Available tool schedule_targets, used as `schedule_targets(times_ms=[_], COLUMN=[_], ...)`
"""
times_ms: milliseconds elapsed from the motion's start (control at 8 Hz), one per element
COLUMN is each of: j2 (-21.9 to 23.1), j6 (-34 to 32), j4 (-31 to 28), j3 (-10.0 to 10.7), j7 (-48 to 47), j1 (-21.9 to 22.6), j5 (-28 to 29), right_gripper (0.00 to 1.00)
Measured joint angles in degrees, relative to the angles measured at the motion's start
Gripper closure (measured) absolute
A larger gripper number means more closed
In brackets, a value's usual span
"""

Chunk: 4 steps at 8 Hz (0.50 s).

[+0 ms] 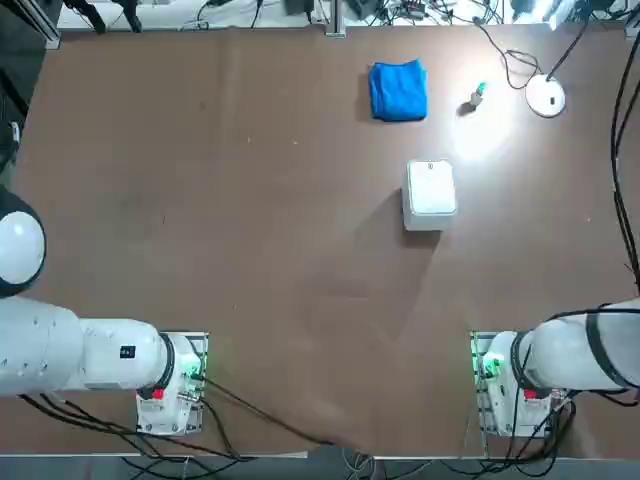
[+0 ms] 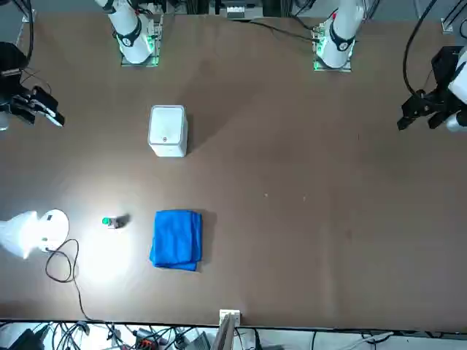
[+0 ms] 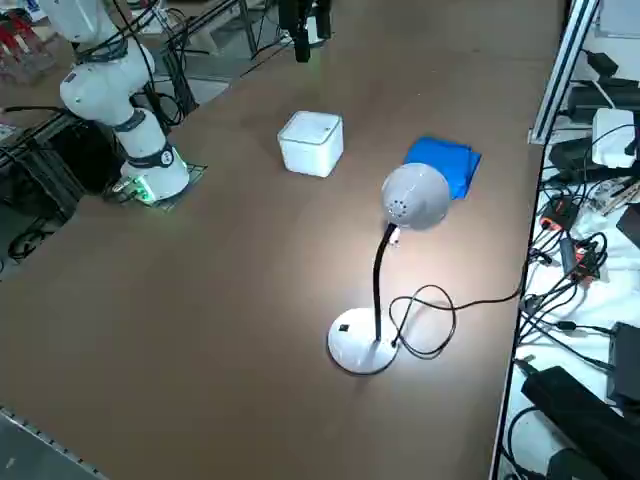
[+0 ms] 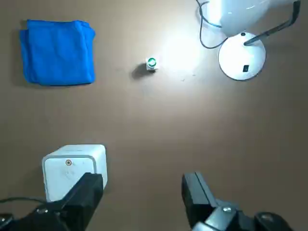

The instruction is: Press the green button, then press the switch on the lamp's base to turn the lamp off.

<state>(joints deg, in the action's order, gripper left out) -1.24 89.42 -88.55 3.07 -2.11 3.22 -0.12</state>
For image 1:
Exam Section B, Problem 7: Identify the white box-shaped appliance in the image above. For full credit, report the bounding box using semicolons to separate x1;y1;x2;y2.
401;157;459;233

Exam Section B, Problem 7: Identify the blue folded cloth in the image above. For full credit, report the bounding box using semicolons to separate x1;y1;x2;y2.
368;59;430;123

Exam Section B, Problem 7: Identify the black tripod leg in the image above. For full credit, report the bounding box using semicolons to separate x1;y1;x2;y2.
62;0;107;35
117;0;143;33

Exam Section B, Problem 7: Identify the black cable across table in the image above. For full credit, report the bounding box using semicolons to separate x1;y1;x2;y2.
202;377;341;447

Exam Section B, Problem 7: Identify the white cable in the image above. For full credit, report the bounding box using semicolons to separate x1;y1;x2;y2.
341;446;377;480

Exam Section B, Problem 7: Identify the black lamp cable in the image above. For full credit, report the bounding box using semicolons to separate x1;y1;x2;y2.
472;17;541;91

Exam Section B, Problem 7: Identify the black left base cable bundle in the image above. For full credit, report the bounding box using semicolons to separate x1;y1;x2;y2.
17;392;261;464

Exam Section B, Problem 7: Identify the black base cable bundle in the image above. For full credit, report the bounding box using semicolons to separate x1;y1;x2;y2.
499;389;579;464
17;392;261;464

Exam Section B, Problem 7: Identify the black right base cable bundle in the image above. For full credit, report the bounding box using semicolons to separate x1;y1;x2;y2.
499;389;579;464

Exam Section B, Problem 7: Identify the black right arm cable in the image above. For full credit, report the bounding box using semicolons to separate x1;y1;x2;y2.
612;37;640;294

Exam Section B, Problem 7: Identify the aluminium frame profile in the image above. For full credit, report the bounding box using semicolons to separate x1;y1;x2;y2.
27;0;62;50

